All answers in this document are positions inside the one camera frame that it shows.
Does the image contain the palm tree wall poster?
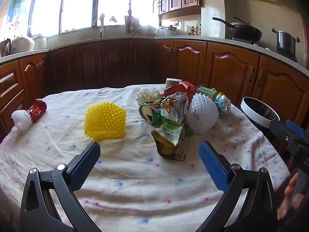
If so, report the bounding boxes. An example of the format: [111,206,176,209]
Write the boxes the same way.
[0,0,34,33]

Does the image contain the black wok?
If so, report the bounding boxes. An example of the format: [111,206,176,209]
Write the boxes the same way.
[212,17,263,43]

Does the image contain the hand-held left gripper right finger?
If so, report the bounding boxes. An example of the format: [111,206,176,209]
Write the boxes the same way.
[195,140,278,232]

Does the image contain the green drink carton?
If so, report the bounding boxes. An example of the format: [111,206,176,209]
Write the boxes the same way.
[197,86,218,101]

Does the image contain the knife and utensil holder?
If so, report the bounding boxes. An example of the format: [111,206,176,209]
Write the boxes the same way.
[124,10,145,34]

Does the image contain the small white foam fruit net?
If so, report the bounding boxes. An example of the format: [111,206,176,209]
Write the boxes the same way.
[11,110,33,130]

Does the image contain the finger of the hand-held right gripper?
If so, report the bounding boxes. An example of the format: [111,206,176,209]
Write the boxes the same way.
[285,119,309,141]
[269,119,294,143]

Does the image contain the black bin with white rim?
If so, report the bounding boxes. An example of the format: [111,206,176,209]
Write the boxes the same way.
[240,97,282,148]

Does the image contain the white plastic wrapper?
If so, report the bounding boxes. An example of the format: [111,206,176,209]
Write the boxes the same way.
[136,89,162,105]

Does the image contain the chrome kitchen faucet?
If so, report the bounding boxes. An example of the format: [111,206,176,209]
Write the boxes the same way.
[93,18,105,38]

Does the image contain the red wrapper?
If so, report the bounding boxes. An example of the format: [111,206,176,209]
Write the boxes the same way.
[160,81,197,97]

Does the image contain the crushed red can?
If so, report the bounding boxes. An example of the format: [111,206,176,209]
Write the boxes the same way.
[28,99,47,122]

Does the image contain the white floral tablecloth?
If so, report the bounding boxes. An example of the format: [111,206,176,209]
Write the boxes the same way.
[0,83,291,232]

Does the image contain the white rice cooker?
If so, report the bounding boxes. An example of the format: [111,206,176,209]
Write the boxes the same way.
[11,37,35,53]

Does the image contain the cartoon print wrapper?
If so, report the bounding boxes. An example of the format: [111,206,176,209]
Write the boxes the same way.
[159,92,190,126]

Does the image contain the large white foam fruit net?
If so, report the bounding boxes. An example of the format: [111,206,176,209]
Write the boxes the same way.
[187,93,220,133]

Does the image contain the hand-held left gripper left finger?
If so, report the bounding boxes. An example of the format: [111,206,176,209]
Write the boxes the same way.
[20,141,102,232]

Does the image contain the steel electric kettle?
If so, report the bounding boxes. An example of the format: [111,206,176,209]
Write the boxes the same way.
[0,38,12,57]

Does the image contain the yellow foam fruit net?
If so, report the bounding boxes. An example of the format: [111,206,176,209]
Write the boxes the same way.
[83,102,127,141]

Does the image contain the wooden lower cabinets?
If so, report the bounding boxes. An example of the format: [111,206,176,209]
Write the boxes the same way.
[0,39,309,136]

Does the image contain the blue yellow wrapper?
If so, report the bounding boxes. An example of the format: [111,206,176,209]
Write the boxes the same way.
[214,91,231,113]

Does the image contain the green drink pouch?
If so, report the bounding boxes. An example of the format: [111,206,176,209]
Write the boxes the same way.
[151,121,191,161]

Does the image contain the white paper roll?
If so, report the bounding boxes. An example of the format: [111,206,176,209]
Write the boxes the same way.
[165,78,182,89]

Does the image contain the steel cooking pot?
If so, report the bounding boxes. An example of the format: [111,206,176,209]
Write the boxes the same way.
[272,28,300,56]

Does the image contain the white canister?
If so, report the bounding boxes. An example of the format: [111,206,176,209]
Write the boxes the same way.
[34,36,47,50]

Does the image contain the kitchen window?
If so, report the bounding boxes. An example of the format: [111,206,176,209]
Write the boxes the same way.
[28,0,160,38]

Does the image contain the group of seasoning bottles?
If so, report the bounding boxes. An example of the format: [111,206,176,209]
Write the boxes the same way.
[188,25,202,36]

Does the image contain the crushed green can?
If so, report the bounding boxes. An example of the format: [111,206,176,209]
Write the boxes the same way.
[139,100,167,125]

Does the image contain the person's right hand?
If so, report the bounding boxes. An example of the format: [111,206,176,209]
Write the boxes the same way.
[277,173,305,221]

